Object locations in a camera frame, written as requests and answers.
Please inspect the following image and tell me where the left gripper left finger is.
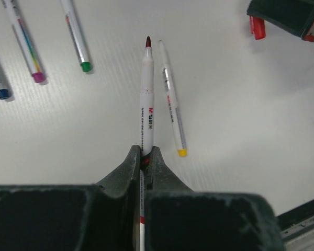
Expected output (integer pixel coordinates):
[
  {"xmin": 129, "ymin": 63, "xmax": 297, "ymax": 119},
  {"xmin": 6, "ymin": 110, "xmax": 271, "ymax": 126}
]
[{"xmin": 0, "ymin": 145, "xmax": 141, "ymax": 250}]

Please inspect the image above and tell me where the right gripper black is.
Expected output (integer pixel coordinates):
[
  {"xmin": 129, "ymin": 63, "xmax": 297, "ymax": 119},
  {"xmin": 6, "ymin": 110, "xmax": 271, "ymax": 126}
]
[{"xmin": 247, "ymin": 0, "xmax": 314, "ymax": 43}]

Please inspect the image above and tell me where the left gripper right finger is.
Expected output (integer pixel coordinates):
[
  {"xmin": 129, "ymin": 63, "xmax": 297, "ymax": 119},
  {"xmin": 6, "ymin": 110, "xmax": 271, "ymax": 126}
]
[{"xmin": 144, "ymin": 147, "xmax": 285, "ymax": 250}]

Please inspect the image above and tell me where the red pen cap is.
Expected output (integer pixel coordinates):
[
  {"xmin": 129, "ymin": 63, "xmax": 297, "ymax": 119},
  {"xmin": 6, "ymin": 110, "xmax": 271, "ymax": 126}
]
[{"xmin": 249, "ymin": 16, "xmax": 266, "ymax": 40}]

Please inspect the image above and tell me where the yellow-ended white pen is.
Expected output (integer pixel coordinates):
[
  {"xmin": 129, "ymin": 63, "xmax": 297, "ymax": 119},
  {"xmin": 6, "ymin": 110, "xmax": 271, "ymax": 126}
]
[{"xmin": 159, "ymin": 40, "xmax": 187, "ymax": 157}]

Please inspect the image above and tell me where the red-ended white pen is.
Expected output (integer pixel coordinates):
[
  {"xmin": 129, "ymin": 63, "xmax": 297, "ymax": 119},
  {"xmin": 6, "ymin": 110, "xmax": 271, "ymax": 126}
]
[{"xmin": 140, "ymin": 37, "xmax": 154, "ymax": 250}]

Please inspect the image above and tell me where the purple-ended white pen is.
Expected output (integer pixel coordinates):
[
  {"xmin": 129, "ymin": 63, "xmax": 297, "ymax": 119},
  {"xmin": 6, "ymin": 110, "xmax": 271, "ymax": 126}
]
[{"xmin": 2, "ymin": 1, "xmax": 46, "ymax": 84}]

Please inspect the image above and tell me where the green-ended white pen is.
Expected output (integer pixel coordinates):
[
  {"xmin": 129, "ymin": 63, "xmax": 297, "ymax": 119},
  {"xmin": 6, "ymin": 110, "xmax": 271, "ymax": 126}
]
[{"xmin": 60, "ymin": 0, "xmax": 92, "ymax": 73}]

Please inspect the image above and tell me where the aluminium frame rail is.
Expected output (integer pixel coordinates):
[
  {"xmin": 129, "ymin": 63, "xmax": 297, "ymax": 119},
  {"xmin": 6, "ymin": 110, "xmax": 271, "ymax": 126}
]
[{"xmin": 277, "ymin": 199, "xmax": 314, "ymax": 251}]

